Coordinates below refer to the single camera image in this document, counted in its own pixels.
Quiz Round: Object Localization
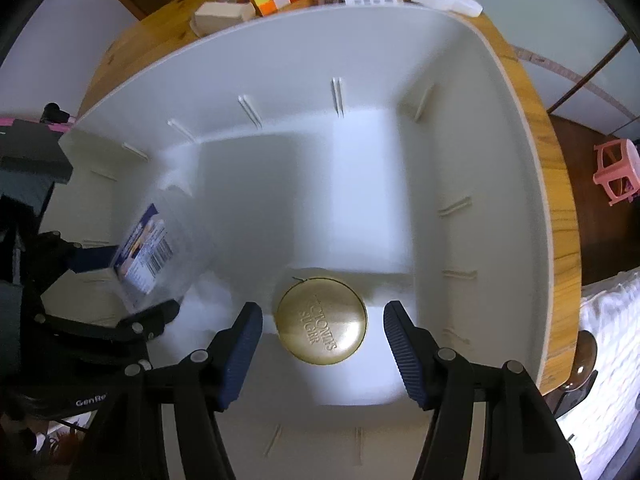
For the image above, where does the white blanket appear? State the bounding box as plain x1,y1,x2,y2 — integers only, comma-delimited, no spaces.
555,267,640,480

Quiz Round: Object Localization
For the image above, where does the orange item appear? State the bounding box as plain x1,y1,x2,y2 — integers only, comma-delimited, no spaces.
50,430,92,467

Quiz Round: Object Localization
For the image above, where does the pink plastic stool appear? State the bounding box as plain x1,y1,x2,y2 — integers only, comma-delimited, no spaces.
593,140,640,206

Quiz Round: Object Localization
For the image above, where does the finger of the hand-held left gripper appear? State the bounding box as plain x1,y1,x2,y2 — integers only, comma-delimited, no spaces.
30,231,120,291
34,299,181,347

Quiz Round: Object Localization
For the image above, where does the brown wooden chair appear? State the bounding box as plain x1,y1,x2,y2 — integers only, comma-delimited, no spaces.
552,330,598,418

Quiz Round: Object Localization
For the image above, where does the pink-framed chalkboard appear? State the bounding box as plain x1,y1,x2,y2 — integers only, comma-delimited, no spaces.
0,116,77,134

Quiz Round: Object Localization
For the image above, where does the white plastic storage bin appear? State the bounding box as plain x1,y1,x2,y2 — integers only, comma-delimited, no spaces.
37,2,553,480

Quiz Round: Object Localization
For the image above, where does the beige cardboard box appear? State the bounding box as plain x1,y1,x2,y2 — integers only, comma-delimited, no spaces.
192,0,256,37

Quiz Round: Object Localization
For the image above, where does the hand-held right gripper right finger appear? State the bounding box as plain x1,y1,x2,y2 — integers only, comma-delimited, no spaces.
382,300,583,480

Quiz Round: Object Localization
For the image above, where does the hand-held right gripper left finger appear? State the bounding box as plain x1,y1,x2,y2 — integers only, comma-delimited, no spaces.
70,301,264,480

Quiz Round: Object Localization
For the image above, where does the clear labelled plastic container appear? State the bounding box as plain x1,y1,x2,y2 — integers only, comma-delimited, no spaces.
112,182,221,313

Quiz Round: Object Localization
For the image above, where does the round gold tin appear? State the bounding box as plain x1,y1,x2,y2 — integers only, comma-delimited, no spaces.
275,269,369,367

